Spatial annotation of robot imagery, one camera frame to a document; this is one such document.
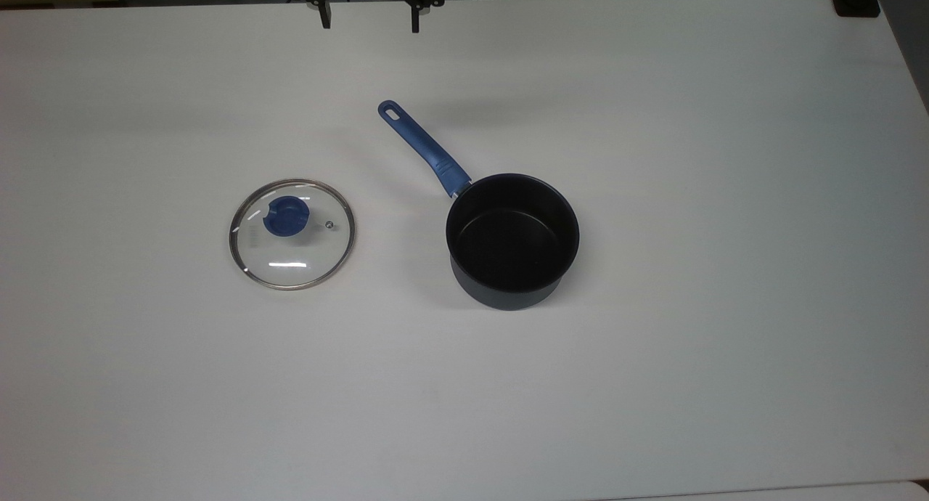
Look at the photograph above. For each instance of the glass lid with blue knob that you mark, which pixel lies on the glass lid with blue knob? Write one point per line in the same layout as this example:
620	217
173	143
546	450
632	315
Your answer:
292	234

